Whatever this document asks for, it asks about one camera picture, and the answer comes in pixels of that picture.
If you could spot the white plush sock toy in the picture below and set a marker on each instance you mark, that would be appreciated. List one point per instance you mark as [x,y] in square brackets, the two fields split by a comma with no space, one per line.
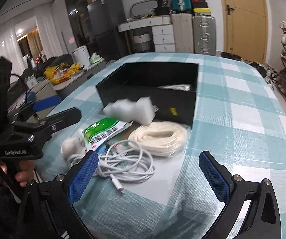
[73,146]

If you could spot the black open storage box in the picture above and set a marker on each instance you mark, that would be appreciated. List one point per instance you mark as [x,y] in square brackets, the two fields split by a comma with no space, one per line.
[171,87]

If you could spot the stack of shoe boxes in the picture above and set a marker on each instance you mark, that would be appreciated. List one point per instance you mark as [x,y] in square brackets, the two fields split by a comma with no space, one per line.
[200,7]

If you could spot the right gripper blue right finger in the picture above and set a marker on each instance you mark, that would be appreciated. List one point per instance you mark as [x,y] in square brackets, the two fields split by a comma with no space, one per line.
[262,219]

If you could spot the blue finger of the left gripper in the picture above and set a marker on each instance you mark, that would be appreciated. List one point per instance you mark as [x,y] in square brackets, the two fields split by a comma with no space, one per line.
[36,106]

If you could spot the grey tv cabinet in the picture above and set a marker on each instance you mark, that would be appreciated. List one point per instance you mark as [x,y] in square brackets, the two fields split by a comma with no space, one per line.
[67,87]

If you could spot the white drawer desk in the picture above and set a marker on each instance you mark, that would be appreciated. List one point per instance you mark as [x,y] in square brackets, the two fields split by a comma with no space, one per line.
[159,27]

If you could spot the green white packet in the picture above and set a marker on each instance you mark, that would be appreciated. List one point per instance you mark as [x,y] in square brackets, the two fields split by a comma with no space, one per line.
[101,131]

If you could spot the white foam wrap piece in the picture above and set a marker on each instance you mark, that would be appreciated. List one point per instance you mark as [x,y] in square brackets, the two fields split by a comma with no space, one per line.
[141,111]

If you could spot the woven laundry basket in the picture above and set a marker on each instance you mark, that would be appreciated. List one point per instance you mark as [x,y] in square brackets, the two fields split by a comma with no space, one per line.
[142,43]

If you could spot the silver aluminium suitcase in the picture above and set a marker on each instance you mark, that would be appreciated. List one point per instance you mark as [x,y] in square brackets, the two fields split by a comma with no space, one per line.
[204,28]

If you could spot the beige suitcase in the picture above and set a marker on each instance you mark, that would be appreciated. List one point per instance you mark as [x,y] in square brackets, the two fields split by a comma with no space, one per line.
[183,33]

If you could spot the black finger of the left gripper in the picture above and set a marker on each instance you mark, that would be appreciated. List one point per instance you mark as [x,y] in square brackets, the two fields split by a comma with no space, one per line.
[49,125]

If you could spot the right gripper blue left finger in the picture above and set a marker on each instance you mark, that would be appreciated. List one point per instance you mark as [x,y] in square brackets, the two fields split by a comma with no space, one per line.
[47,211]

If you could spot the person's left hand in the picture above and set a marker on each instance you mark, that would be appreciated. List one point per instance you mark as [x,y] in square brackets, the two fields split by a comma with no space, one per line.
[25,174]

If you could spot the wooden door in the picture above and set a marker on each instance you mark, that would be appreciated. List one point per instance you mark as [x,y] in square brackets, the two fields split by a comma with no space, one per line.
[245,28]

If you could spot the white air purifier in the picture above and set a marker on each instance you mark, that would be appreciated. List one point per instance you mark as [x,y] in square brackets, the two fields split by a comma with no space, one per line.
[82,56]

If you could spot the teal plaid tablecloth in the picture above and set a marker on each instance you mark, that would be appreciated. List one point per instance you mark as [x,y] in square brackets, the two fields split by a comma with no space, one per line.
[238,119]

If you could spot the yellow plastic bag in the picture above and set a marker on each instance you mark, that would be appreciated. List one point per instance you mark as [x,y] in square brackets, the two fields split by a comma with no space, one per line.
[62,72]

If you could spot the black refrigerator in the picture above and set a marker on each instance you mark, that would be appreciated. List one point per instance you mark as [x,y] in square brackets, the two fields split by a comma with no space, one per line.
[105,17]

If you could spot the dark glass cabinet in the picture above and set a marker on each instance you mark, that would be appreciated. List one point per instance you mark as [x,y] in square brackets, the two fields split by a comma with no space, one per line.
[81,24]

